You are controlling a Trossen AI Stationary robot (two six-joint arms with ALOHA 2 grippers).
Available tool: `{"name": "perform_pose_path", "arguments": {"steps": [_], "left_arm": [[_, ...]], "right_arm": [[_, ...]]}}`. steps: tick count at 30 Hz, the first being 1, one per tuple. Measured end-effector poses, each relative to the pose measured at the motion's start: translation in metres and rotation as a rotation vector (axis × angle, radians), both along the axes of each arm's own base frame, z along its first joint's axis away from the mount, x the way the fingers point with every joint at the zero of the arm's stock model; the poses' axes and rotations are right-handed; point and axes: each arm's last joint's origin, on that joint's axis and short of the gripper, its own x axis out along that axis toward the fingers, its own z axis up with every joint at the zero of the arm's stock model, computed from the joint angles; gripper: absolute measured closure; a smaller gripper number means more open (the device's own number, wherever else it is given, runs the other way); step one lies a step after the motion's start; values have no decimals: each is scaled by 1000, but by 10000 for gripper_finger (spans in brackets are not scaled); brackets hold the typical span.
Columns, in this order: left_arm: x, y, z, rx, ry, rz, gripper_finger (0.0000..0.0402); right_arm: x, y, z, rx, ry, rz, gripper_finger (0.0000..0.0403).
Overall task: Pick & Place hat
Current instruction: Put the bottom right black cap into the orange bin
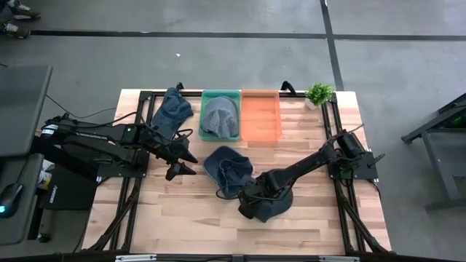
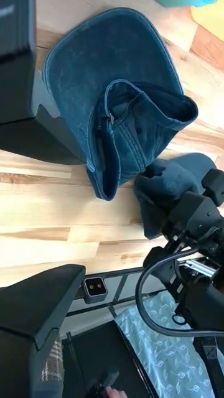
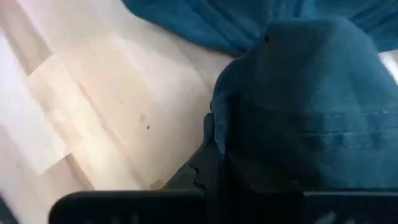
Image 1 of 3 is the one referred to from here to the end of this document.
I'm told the orange translucent plastic bin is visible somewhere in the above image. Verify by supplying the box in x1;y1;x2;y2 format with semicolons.
240;89;283;143

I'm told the black Trossen control box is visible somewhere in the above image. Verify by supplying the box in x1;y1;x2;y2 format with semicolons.
39;165;99;211

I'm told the grey side desk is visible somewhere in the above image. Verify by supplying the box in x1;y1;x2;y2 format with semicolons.
0;152;45;247

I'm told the blue denim bucket hat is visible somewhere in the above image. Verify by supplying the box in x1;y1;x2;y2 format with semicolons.
151;87;194;139

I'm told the dark blue bucket hat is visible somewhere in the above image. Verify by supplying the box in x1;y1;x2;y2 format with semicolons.
242;178;294;223

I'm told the black aluminium table frame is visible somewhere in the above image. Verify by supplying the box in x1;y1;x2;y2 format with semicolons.
82;82;392;255

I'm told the silver crossbar bracket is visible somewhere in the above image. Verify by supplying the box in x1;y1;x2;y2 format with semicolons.
115;254;157;262
319;255;360;262

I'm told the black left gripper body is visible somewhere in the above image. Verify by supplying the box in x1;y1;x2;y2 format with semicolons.
143;125;189;163

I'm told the white and yellow packet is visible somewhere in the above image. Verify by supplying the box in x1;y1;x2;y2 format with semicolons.
36;159;54;191

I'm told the person's dark shoe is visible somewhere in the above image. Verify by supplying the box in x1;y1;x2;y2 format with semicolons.
0;20;32;39
7;1;42;20

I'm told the small plant in white pot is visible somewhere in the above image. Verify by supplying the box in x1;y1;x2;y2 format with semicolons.
304;82;335;111

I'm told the black floor cable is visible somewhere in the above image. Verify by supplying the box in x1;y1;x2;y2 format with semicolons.
45;93;117;120

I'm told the dark grey desk panel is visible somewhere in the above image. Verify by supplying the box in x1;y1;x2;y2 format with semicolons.
0;64;53;158

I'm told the grey metal table frame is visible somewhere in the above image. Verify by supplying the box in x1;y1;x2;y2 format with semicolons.
401;92;466;213

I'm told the green translucent plastic bin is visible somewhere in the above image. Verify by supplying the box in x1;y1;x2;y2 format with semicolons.
198;89;242;143

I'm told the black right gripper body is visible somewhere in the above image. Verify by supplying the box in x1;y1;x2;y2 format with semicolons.
240;181;283;210

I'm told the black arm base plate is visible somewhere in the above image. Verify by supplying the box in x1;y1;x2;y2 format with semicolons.
97;148;151;179
326;151;379;182

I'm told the black computer mouse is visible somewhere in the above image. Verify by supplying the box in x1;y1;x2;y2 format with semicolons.
0;183;24;218

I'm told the black clamp lever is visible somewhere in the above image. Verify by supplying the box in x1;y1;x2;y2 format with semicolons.
366;153;386;169

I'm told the black front crossbar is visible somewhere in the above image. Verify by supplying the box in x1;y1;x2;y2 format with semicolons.
0;250;466;262

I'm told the grey bucket hat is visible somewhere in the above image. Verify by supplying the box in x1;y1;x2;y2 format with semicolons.
200;96;240;139

